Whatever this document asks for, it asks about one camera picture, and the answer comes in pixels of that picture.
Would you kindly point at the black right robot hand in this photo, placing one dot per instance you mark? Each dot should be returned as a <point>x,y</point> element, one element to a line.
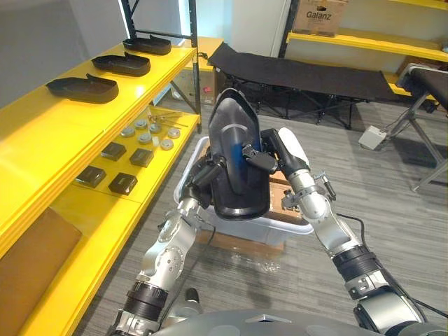
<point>292,147</point>

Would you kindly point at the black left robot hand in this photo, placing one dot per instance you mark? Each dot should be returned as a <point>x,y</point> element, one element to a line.
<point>204,173</point>

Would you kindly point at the black plastic housing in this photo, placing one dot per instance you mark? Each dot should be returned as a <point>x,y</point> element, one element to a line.
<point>122,64</point>
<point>232,115</point>
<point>84,89</point>
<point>148,45</point>

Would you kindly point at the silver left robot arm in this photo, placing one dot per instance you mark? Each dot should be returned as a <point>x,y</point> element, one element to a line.
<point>168,255</point>

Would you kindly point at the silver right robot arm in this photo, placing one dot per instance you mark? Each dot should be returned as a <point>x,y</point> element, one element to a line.
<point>329,224</point>

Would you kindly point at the yellow shelf with black posts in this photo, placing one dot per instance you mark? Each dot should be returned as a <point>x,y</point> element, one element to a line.
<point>371,42</point>

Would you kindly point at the long yellow shelf unit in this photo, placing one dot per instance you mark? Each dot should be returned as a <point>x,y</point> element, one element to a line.
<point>52,140</point>

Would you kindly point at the round metal disc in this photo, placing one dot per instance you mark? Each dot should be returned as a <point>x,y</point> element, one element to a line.
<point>127,132</point>
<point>141,123</point>
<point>167,144</point>
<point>174,133</point>
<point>155,128</point>
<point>144,138</point>

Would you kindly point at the brown cardboard box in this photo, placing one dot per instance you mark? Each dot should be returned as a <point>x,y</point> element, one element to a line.
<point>281,199</point>

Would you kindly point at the small black box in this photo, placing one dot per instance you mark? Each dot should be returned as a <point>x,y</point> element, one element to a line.
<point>122,183</point>
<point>113,151</point>
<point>90,176</point>
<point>141,157</point>

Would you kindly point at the copper rods bundle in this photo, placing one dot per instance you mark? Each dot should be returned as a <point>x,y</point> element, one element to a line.
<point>164,118</point>

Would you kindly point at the white plastic bin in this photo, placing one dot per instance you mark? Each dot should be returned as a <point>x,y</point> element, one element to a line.
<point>245,231</point>

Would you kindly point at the black folding cot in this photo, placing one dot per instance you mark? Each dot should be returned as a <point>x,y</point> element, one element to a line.
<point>301,75</point>

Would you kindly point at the flat cardboard sheet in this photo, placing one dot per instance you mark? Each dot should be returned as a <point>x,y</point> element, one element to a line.
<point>241,244</point>

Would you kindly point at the white power box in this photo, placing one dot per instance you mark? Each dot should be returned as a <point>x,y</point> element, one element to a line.
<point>372,137</point>

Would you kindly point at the cardboard box with red label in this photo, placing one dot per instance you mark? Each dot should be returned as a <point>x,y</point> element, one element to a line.
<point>206,87</point>

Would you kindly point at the dark robot foot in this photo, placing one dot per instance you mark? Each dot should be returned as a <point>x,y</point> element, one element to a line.
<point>191,295</point>

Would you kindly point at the Galanz cardboard box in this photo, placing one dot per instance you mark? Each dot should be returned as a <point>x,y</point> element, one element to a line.
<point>316,17</point>

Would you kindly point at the grey robot torso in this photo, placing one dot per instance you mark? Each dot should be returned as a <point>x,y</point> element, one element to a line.
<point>280,323</point>

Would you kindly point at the brown cardboard board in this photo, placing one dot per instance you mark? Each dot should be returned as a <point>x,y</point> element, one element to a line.
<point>28,259</point>

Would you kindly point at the black metal shelf frame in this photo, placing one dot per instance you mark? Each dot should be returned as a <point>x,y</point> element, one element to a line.
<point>193,70</point>

